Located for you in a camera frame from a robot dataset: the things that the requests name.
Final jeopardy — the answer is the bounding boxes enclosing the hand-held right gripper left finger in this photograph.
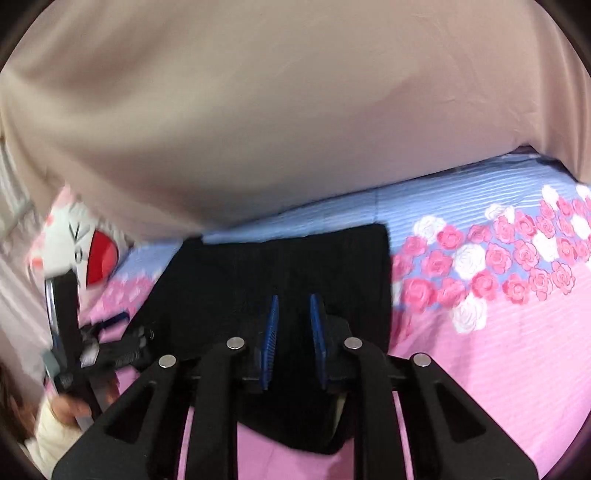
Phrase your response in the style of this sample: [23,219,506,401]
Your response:
[52,294,280,480]

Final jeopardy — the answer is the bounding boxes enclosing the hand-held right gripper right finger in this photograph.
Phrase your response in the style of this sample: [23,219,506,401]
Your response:
[308,292,539,480]

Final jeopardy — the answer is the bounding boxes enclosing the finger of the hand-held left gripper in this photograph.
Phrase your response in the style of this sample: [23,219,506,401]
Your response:
[111,326,156,371]
[81,311,131,343]

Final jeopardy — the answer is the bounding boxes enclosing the black pants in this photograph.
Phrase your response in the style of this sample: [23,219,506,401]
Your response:
[126,223,394,457]

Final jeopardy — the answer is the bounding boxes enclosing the person's left hand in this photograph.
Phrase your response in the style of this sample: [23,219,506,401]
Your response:
[50,374,122,428]

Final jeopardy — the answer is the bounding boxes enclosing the cartoon cat pillow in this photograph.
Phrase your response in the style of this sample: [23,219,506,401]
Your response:
[27,184,136,297]

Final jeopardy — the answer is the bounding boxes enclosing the pink rose blanket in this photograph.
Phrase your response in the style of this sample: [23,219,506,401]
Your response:
[44,154,591,480]

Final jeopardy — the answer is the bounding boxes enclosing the beige curtain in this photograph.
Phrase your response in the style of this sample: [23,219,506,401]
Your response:
[0,0,591,243]

